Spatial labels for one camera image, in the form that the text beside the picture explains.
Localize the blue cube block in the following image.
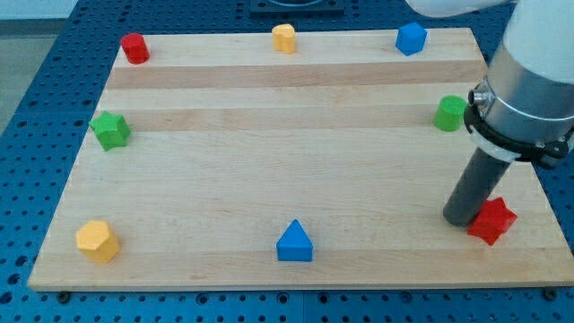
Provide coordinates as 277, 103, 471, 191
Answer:
396, 22, 428, 56

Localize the green cylinder block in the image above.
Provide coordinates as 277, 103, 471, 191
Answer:
433, 95, 467, 132

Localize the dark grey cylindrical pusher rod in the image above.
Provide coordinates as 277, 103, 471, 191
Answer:
443, 148, 510, 227

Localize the black flange mount ring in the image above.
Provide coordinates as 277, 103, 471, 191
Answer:
464, 105, 573, 170

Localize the yellow hexagon block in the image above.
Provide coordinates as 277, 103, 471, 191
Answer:
75, 221, 121, 263

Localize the blue triangle block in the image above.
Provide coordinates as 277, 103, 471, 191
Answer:
275, 220, 314, 262

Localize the red cylinder block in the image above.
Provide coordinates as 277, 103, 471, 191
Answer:
120, 32, 150, 65

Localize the green star block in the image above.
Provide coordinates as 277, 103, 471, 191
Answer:
89, 111, 131, 151

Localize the red star block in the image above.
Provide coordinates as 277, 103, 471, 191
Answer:
467, 197, 518, 246

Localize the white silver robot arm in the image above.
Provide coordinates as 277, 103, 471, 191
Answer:
442, 0, 573, 227

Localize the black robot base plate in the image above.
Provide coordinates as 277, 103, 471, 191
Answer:
247, 0, 345, 14

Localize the wooden board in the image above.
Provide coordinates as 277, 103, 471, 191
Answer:
28, 28, 573, 292

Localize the yellow heart block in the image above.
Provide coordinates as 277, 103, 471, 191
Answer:
272, 23, 296, 54

